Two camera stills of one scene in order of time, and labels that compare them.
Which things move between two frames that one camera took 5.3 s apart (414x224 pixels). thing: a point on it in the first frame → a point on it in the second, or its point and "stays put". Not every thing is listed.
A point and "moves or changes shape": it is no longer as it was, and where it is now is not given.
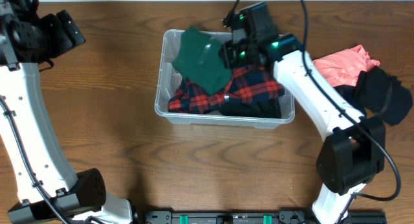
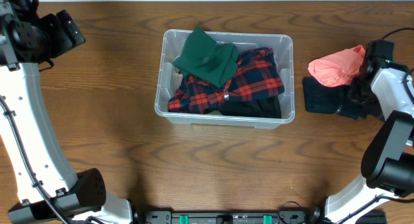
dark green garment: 201,61 moves or changes shape
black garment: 270,108 stays put
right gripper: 231,48 → 353,91
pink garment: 342,69 stays put
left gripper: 69,28 stays put
